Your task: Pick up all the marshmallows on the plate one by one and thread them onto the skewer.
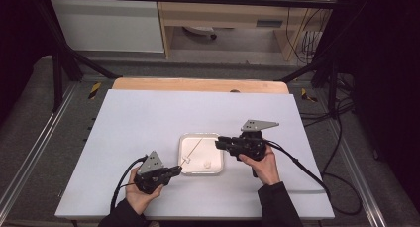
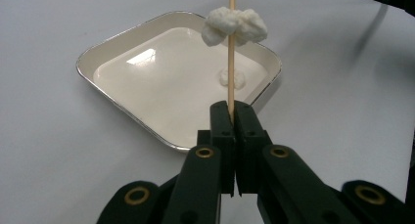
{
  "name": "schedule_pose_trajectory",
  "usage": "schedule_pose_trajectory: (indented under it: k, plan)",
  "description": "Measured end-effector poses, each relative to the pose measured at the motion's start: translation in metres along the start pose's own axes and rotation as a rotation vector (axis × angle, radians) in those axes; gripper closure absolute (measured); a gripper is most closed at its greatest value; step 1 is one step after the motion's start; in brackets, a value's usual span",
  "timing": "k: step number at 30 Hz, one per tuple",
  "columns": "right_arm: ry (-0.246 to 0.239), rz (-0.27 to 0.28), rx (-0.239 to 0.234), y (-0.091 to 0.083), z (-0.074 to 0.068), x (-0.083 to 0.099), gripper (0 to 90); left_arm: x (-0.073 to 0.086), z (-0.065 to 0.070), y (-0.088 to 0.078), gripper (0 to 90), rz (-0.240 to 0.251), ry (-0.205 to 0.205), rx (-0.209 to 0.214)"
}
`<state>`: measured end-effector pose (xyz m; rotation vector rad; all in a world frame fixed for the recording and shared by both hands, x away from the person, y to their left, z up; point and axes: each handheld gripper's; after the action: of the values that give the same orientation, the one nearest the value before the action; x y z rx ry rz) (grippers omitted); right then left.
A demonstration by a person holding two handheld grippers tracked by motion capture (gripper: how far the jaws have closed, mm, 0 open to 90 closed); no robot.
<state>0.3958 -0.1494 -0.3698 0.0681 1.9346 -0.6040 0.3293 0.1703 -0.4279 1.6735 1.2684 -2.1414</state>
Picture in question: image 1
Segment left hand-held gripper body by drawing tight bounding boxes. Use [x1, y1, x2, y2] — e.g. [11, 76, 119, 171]
[133, 150, 173, 195]

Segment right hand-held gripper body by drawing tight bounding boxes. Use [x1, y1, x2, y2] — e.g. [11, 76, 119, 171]
[227, 119, 280, 179]

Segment square metal tray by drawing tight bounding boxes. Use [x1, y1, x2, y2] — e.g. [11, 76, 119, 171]
[177, 132, 225, 175]

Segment thin wooden skewer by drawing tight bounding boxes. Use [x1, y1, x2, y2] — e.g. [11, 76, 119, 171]
[179, 137, 204, 167]

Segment person's left hand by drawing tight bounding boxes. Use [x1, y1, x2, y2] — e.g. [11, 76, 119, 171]
[125, 167, 165, 216]

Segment person's right hand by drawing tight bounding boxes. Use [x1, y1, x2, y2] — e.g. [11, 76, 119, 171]
[238, 145, 282, 187]

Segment white table board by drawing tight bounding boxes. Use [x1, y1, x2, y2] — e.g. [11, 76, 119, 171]
[54, 89, 336, 221]

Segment wooden table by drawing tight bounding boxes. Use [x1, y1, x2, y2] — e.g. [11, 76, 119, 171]
[111, 76, 291, 95]

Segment office chair wheel base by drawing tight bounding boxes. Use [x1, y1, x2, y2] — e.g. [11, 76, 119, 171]
[181, 25, 219, 41]

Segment light wooden desk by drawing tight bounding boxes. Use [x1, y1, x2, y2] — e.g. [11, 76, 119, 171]
[155, 0, 342, 61]

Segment dark curtain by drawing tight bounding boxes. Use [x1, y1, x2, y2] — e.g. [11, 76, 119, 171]
[0, 0, 64, 122]
[313, 0, 420, 206]

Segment white cabinet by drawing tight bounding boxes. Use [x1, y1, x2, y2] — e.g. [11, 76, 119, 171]
[49, 0, 165, 54]

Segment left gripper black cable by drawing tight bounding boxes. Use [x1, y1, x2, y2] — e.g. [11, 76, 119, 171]
[109, 155, 149, 215]

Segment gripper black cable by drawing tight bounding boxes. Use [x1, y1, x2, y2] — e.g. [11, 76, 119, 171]
[262, 139, 364, 217]
[109, 155, 149, 215]

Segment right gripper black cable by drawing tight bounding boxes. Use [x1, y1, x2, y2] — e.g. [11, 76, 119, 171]
[262, 139, 364, 217]

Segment black floor cables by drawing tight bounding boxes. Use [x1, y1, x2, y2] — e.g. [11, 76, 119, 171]
[298, 72, 357, 128]

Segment aluminium floor rail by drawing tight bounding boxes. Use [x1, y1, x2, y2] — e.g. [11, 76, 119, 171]
[324, 117, 388, 227]
[0, 82, 79, 215]

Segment hanging black cables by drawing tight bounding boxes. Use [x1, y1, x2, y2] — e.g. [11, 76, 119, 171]
[284, 0, 341, 65]

